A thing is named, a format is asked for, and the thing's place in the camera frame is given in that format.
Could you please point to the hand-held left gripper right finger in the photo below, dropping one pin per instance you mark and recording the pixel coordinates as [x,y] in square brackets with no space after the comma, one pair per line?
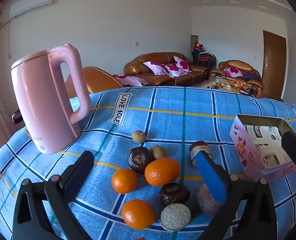
[210,177]

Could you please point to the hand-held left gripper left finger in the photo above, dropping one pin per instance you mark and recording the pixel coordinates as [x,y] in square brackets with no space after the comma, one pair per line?
[75,177]

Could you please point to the reddish brown sweet potato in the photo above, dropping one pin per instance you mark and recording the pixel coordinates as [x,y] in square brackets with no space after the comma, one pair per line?
[205,201]

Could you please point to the layered red brown cake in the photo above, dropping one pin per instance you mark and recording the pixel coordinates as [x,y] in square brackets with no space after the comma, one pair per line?
[196,148]

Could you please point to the chocolate glazed donut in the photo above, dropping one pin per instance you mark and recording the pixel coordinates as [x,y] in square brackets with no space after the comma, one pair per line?
[174,192]
[137,158]

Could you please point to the pink tin box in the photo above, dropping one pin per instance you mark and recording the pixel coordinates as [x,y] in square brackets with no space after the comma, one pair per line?
[248,152]

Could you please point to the large orange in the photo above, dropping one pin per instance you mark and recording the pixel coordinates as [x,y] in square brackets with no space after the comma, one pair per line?
[161,171]

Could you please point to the round sesame cookie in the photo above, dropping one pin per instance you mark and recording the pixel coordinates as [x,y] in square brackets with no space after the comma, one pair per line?
[175,217]

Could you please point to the small brown round fruit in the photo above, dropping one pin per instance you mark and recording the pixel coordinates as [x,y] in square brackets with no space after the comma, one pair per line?
[138,137]
[158,151]

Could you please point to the blue plaid tablecloth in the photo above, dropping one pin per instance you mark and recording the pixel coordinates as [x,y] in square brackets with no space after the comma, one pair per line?
[163,120]

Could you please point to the pink electric kettle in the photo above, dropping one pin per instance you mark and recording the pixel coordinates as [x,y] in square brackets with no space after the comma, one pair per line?
[37,105]

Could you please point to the purple cloth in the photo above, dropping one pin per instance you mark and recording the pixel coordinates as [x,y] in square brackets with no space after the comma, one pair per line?
[251,77]

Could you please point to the brown wooden door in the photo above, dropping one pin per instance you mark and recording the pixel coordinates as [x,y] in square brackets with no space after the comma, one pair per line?
[273,65]

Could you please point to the wooden coffee table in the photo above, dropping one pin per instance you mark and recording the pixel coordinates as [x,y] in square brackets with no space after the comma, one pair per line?
[208,83]

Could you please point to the brown leather armchair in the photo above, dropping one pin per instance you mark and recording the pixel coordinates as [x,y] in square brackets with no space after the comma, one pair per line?
[95,80]
[238,63]

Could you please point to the white pink floral pillow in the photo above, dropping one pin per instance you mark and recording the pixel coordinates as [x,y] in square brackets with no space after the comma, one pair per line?
[182,63]
[175,70]
[233,72]
[155,68]

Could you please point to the brown leather sofa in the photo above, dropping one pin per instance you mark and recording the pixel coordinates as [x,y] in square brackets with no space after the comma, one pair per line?
[188,76]

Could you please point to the stacked black chairs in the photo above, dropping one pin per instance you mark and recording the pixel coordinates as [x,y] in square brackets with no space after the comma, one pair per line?
[203,58]

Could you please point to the tall patterned floor vase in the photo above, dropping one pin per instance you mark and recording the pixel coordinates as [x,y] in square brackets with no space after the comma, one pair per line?
[194,42]

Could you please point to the white air conditioner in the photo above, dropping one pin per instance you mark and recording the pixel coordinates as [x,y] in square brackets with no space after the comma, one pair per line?
[30,5]

